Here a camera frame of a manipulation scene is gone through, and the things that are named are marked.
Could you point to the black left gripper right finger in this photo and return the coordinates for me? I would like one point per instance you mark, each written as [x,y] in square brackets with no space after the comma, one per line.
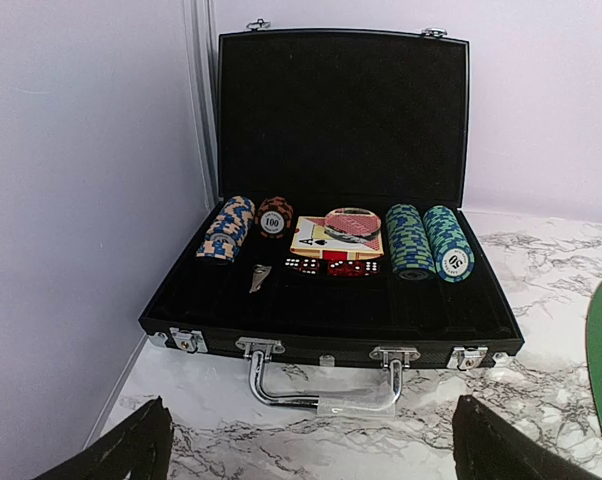
[485,446]

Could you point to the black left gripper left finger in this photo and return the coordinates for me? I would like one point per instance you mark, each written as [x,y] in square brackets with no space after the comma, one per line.
[137,448]

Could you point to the teal 50 chip row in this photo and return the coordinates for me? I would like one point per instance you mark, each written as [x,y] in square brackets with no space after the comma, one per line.
[452,253]

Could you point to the dark green chip row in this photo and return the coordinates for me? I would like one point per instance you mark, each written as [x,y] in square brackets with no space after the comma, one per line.
[409,247]

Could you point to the small silver case keys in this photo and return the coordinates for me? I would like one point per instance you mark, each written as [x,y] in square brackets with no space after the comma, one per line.
[260,274]

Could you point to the tan blue chip row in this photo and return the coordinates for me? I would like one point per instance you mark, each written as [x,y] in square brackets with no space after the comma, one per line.
[228,231]

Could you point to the red dice set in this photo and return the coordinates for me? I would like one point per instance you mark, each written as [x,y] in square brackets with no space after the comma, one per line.
[333,268]

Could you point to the black poker chip case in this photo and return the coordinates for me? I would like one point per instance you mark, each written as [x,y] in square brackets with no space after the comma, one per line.
[333,118]

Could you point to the clear round dealer button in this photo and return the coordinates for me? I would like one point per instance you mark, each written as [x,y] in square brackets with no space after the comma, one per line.
[352,225]

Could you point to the boxed playing card deck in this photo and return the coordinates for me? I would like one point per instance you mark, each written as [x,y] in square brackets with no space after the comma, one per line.
[311,240]

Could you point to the left aluminium frame post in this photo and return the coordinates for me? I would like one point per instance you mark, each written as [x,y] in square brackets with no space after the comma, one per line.
[201,59]

